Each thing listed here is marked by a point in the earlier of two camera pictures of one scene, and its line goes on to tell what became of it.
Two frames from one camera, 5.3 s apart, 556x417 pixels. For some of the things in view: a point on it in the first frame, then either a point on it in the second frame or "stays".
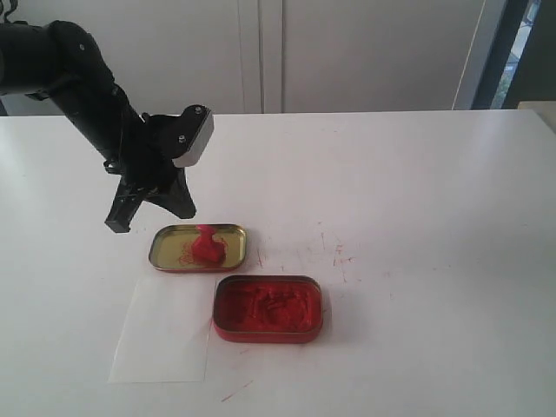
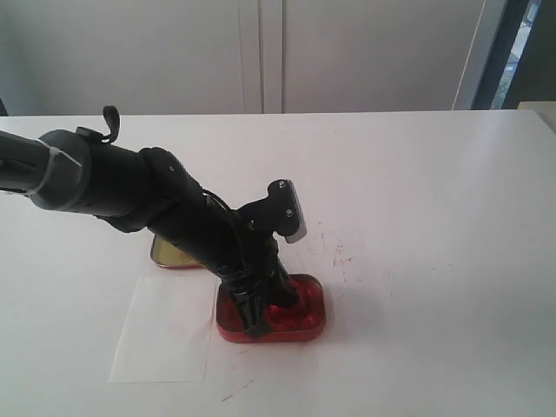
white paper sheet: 166,333 stays
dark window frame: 521,62 stays
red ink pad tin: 268,308 stays
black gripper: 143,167 → 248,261
